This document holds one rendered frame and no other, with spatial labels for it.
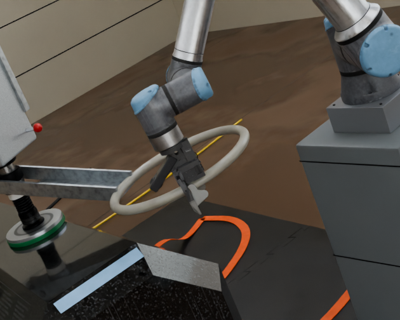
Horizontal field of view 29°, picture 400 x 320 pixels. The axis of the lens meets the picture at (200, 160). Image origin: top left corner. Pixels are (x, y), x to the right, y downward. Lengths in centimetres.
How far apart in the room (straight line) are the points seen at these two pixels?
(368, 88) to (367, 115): 8
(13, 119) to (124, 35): 613
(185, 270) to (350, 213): 55
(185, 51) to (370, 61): 51
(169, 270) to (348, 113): 73
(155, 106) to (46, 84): 615
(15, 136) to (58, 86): 562
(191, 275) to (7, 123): 80
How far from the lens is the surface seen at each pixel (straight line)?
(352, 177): 242
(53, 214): 285
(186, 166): 215
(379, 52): 217
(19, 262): 267
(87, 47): 851
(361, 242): 256
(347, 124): 244
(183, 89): 210
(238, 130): 244
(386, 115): 234
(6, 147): 265
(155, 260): 240
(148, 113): 210
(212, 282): 250
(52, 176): 275
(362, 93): 239
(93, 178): 266
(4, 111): 268
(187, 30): 222
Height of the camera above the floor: 176
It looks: 20 degrees down
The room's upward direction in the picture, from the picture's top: 22 degrees counter-clockwise
